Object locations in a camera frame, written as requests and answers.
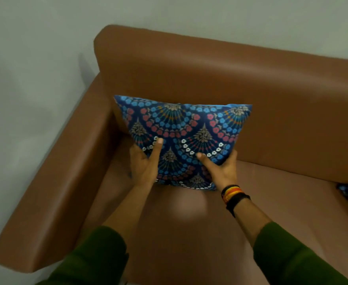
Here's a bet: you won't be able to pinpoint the person's left forearm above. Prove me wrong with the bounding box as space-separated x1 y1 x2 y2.
37 182 154 285

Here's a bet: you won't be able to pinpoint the orange and black thread wristbands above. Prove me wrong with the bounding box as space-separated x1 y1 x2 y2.
221 184 251 218

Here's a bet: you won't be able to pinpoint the person's right hand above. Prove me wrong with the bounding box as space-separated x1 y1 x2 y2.
196 149 238 193

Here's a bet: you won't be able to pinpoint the brown leather sofa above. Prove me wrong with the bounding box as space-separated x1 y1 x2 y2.
0 24 348 285

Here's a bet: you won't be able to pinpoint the person's left hand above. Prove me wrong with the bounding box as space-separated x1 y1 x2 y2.
129 138 164 188

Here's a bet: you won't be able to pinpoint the person's right forearm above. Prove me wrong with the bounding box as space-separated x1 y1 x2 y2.
232 197 348 285

